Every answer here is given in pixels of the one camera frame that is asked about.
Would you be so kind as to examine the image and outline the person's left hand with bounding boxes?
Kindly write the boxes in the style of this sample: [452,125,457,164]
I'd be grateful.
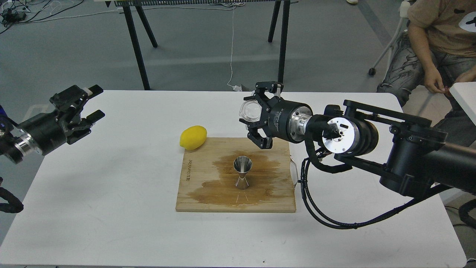
[454,70,476,83]

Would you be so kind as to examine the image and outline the seated person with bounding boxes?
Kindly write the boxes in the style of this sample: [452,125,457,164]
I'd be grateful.
[376,0,476,147]

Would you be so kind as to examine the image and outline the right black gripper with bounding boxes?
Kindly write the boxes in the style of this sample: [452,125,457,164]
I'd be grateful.
[244,81,313,149]

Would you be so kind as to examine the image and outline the white side table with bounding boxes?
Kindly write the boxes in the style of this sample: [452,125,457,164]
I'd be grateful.
[450,82,476,124]

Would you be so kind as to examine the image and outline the black trestle table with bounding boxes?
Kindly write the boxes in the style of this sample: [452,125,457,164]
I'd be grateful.
[93,0,299,91]

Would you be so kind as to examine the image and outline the person's right hand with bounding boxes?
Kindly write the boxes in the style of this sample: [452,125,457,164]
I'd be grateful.
[424,66,447,93]

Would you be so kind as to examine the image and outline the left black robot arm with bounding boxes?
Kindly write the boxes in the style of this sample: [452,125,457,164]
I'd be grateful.
[0,85,105,164]

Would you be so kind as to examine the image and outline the wooden cutting board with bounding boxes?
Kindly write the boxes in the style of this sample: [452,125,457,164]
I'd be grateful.
[176,137,296,213]

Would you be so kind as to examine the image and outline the black cable bundle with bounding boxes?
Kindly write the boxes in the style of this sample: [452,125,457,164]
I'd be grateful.
[0,0,84,28]

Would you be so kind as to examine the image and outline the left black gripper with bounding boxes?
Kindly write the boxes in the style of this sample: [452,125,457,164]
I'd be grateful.
[15,85,105,156]

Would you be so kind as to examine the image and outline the clear plastic measuring cup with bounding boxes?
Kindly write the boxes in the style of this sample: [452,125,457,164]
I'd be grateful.
[239,100,262,122]

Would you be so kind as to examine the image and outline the white power cable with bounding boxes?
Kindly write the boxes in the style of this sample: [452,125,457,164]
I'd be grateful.
[52,0,246,92]

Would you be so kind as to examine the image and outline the yellow lemon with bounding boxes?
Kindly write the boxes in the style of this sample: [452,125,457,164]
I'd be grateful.
[180,125,207,150]

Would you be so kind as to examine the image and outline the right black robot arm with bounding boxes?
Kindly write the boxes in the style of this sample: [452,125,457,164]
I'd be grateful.
[239,81,476,230]

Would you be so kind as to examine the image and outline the steel double jigger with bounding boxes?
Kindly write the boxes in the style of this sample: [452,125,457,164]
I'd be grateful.
[233,156,252,190]

